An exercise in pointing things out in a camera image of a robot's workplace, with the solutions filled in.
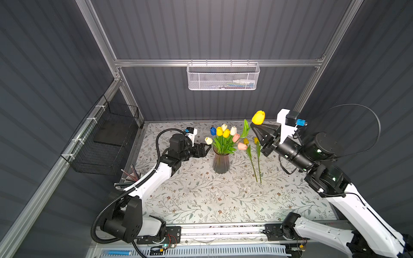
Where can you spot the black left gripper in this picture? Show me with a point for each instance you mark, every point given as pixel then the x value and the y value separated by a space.
pixel 197 150

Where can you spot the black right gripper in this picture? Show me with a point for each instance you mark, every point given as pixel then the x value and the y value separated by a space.
pixel 275 141

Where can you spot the orange yellow artificial tulip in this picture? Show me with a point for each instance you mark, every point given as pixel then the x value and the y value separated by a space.
pixel 257 119

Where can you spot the yellow tulip with stem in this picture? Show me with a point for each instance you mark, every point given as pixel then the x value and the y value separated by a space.
pixel 258 151
pixel 219 131

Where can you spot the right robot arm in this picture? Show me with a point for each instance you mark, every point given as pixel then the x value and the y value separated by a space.
pixel 371 236

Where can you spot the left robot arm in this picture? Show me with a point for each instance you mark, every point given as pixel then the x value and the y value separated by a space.
pixel 123 219

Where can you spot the blue artificial tulip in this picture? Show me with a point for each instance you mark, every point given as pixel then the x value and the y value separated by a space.
pixel 213 131

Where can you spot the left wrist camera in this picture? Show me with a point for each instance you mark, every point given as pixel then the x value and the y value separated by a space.
pixel 191 134

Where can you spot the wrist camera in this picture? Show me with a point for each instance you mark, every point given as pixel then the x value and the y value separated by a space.
pixel 191 134
pixel 290 123

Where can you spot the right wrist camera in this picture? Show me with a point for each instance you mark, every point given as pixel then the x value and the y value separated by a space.
pixel 290 123

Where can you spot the white wire mesh basket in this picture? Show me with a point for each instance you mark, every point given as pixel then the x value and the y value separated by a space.
pixel 227 76

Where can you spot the black wire basket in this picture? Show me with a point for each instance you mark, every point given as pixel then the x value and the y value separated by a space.
pixel 104 146

